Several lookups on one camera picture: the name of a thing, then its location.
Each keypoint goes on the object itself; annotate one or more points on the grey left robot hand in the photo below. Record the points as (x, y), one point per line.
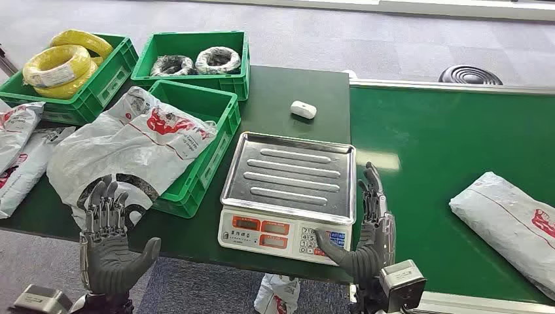
(106, 260)

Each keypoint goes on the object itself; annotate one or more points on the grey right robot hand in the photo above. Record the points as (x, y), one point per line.
(368, 260)

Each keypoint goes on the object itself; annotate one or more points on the grey red-print courier package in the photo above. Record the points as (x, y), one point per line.
(273, 294)
(21, 173)
(17, 130)
(503, 216)

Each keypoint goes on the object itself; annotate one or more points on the white steel-pan weighing scale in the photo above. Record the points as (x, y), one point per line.
(288, 173)

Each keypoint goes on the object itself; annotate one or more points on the large grey black-logo package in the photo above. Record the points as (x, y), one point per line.
(130, 143)

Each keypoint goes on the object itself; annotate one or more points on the small white plastic device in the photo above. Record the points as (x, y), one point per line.
(303, 109)

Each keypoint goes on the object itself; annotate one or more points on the green plastic basket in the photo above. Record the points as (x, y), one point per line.
(190, 43)
(108, 84)
(204, 104)

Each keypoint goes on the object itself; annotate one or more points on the green conveyor belt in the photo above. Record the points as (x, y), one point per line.
(433, 143)

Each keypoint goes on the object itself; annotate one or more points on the black ribbed round disc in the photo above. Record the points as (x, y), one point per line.
(470, 76)

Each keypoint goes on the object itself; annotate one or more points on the metal stand leg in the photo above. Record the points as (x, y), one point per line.
(6, 63)

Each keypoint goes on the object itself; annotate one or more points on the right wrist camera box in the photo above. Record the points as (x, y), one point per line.
(403, 281)

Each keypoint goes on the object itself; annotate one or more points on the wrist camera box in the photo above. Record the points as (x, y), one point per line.
(41, 300)
(403, 281)

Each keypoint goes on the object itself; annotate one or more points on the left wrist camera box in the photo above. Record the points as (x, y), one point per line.
(41, 300)

